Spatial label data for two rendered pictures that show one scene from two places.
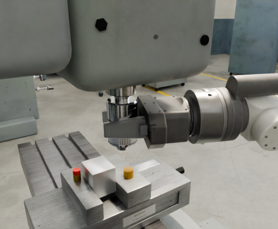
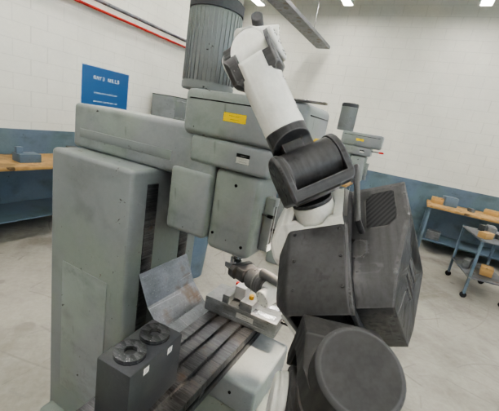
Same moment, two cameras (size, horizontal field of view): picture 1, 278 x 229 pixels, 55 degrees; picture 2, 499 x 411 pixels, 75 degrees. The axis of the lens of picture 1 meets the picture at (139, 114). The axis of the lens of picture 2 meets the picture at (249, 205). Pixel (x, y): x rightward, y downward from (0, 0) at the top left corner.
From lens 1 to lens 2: 1.12 m
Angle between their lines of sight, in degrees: 54
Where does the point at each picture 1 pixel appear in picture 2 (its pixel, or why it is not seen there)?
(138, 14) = (221, 232)
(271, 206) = not seen: outside the picture
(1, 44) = (191, 229)
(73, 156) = not seen: hidden behind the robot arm
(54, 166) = not seen: hidden behind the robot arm
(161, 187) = (261, 315)
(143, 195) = (247, 308)
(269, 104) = (267, 286)
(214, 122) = (248, 280)
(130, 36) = (218, 237)
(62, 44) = (200, 233)
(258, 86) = (265, 276)
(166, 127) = (232, 271)
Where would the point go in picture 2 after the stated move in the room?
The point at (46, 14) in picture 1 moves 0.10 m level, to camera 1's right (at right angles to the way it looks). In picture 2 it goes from (198, 227) to (209, 236)
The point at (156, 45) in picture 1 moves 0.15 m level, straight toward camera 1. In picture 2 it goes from (225, 242) to (187, 244)
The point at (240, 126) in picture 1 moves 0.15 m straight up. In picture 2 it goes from (254, 287) to (262, 249)
